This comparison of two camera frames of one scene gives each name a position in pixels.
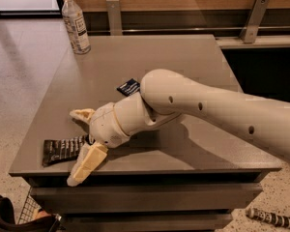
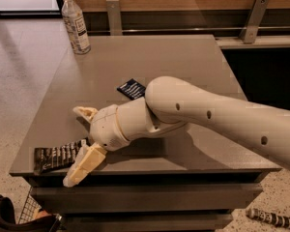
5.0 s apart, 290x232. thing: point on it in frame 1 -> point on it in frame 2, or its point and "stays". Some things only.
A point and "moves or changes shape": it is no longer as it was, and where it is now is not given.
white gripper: x=104 y=125 stays
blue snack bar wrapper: x=130 y=87 stays
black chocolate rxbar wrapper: x=58 y=150 moves or changes shape
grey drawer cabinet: x=173 y=177 stays
